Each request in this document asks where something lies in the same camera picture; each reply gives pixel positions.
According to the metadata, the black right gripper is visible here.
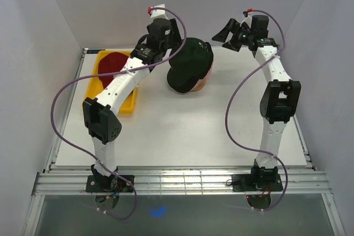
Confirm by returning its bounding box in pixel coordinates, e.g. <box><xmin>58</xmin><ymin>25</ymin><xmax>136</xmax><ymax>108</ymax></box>
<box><xmin>211</xmin><ymin>19</ymin><xmax>253</xmax><ymax>53</ymax></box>

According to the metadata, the dark green NY cap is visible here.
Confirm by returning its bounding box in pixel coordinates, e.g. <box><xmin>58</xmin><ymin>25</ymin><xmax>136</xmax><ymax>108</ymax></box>
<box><xmin>166</xmin><ymin>38</ymin><xmax>214</xmax><ymax>94</ymax></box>

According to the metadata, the pink LA baseball cap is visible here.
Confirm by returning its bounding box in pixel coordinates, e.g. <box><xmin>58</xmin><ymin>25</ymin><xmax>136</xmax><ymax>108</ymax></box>
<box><xmin>197</xmin><ymin>64</ymin><xmax>213</xmax><ymax>82</ymax></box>

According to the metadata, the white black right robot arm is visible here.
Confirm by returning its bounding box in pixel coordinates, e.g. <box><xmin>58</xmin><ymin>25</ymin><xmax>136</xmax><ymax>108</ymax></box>
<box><xmin>212</xmin><ymin>12</ymin><xmax>301</xmax><ymax>190</ymax></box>

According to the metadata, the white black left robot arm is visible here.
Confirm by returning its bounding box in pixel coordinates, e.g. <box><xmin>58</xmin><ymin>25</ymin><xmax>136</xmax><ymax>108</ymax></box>
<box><xmin>82</xmin><ymin>18</ymin><xmax>182</xmax><ymax>192</ymax></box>

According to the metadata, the red baseball cap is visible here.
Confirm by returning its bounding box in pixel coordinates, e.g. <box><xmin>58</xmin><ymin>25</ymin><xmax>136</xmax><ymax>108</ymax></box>
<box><xmin>98</xmin><ymin>51</ymin><xmax>128</xmax><ymax>74</ymax></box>

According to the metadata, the yellow plastic bin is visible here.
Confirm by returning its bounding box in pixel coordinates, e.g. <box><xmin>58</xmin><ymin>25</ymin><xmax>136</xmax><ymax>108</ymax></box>
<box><xmin>84</xmin><ymin>50</ymin><xmax>137</xmax><ymax>114</ymax></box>

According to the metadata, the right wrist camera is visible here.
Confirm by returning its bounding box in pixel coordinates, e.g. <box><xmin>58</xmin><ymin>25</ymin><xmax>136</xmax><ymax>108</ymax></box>
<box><xmin>241</xmin><ymin>9</ymin><xmax>253</xmax><ymax>27</ymax></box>

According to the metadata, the aluminium table frame rail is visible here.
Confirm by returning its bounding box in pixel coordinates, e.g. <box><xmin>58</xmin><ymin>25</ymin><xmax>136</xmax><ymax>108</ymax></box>
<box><xmin>32</xmin><ymin>166</ymin><xmax>332</xmax><ymax>196</ymax></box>

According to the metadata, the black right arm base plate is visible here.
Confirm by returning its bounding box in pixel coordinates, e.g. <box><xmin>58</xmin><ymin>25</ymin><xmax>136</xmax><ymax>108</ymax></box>
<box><xmin>231</xmin><ymin>174</ymin><xmax>283</xmax><ymax>192</ymax></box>

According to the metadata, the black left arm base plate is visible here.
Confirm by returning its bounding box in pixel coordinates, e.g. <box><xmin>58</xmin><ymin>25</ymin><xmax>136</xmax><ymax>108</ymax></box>
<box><xmin>85</xmin><ymin>175</ymin><xmax>134</xmax><ymax>193</ymax></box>

